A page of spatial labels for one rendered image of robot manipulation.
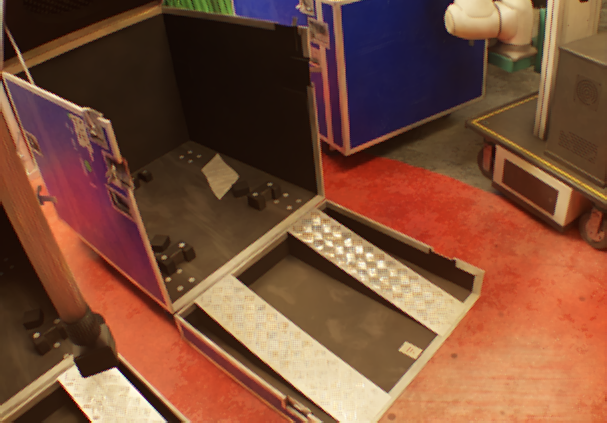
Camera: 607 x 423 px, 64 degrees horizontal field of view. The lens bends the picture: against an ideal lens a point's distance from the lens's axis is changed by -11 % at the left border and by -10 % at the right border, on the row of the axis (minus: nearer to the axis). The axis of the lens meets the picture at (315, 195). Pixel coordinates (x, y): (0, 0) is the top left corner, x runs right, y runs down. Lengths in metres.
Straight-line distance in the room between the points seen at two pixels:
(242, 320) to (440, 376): 0.73
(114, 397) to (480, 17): 2.01
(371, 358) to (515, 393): 0.52
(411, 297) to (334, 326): 0.32
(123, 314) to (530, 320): 1.65
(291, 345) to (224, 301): 0.31
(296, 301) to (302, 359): 0.34
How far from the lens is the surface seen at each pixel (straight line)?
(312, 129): 2.25
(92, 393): 1.94
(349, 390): 1.85
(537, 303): 2.23
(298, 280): 2.23
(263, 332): 1.95
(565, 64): 2.29
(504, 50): 2.44
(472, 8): 2.30
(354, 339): 2.01
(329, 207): 2.42
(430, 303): 2.10
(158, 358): 2.13
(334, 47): 2.50
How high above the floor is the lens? 1.58
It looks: 35 degrees down
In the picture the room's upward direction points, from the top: 6 degrees counter-clockwise
